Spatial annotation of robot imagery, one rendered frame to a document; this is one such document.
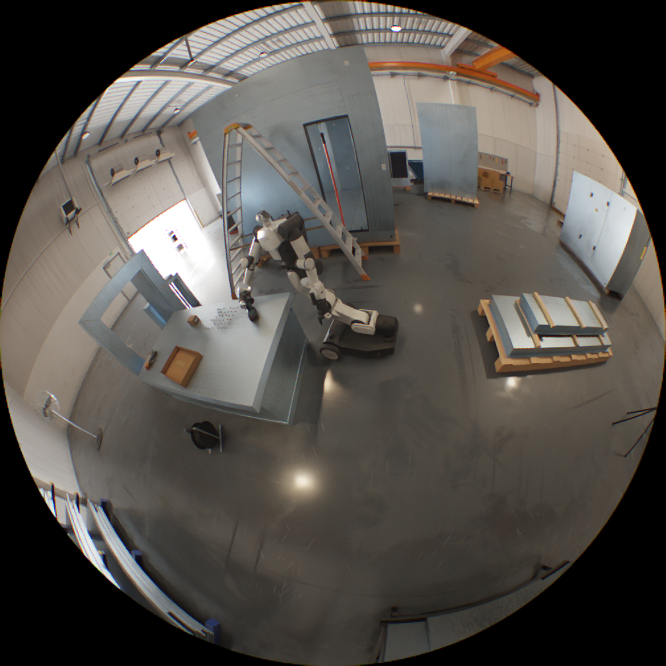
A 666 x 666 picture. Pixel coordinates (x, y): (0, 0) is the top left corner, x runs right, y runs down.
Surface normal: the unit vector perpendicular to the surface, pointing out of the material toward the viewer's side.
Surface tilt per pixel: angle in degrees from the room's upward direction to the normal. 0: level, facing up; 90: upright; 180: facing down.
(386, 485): 0
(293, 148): 90
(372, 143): 90
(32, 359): 90
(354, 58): 90
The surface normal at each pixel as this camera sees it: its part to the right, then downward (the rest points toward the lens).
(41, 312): 0.96, 0.01
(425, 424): -0.21, -0.61
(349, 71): -0.17, 0.79
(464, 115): -0.49, 0.74
